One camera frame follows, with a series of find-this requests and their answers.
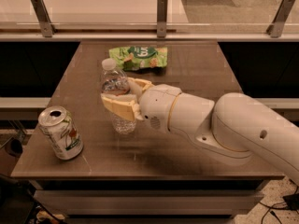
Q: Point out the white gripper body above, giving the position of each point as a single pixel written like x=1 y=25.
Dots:
x=156 y=104

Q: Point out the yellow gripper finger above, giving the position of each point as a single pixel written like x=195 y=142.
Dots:
x=124 y=106
x=139 y=86

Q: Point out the clear plastic water bottle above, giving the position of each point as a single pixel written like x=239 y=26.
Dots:
x=114 y=82

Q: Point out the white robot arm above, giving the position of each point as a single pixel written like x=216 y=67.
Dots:
x=229 y=130

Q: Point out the white green 7up can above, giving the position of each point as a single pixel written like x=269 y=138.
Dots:
x=57 y=124

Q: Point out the green chip bag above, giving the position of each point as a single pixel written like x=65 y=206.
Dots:
x=135 y=58

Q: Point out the brown table with drawer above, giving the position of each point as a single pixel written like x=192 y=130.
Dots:
x=142 y=174

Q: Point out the middle metal rail bracket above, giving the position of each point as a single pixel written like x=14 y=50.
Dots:
x=162 y=6

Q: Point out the metal rail bracket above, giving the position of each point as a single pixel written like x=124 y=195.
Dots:
x=276 y=26
x=162 y=6
x=45 y=24

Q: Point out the left metal rail bracket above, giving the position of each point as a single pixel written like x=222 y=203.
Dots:
x=45 y=24

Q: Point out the right metal rail bracket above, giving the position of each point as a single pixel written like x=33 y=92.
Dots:
x=276 y=26

